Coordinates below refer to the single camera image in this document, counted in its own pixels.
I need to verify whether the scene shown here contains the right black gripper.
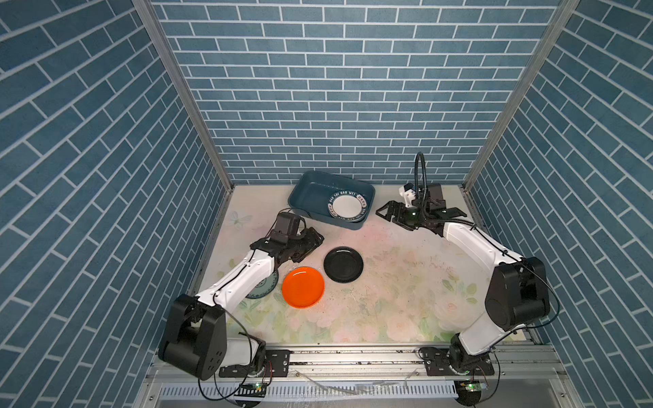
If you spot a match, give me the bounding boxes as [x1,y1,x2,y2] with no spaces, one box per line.
[376,202,427,231]

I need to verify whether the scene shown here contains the orange plate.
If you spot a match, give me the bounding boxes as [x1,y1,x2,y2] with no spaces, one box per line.
[282,266,326,309]

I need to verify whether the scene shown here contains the black plate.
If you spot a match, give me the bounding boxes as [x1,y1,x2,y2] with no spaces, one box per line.
[323,246,364,284]

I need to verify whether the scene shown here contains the green rimmed white plate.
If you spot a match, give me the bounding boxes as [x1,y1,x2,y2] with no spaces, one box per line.
[328,190,368,223]

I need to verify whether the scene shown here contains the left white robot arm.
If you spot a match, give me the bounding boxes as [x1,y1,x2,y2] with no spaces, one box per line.
[158,212,324,381]

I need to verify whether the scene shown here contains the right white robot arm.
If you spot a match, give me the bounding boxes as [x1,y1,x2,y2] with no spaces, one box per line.
[376,184,551,356]

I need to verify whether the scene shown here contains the teal plastic bin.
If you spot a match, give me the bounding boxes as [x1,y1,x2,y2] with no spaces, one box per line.
[287,170,376,231]

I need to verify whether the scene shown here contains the teal patterned plate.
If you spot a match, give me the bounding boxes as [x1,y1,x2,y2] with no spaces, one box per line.
[247,270,279,299]

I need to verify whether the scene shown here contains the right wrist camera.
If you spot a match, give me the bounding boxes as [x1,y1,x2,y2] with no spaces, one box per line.
[399,183,417,208]

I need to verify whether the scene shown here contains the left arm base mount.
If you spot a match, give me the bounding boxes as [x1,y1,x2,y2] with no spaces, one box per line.
[218,348,291,379]

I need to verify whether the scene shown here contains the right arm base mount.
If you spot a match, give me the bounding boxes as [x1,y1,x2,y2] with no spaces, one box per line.
[418,347,495,377]

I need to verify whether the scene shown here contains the aluminium front rail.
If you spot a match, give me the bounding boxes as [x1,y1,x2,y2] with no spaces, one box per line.
[135,341,582,407]

